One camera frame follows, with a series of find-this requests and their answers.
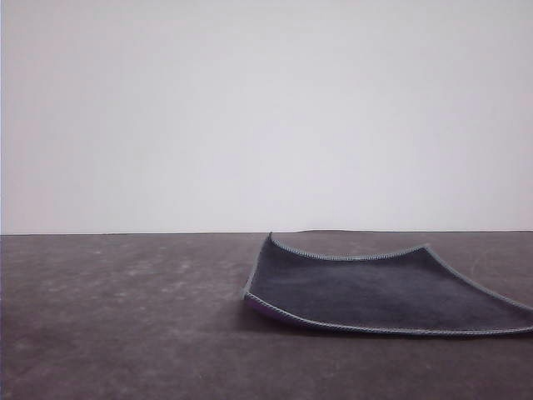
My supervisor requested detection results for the grey table cloth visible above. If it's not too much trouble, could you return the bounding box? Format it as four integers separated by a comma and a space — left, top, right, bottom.
0, 228, 533, 400

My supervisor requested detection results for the purple towel with grey hem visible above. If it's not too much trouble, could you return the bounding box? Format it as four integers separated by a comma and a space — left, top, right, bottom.
240, 231, 533, 339

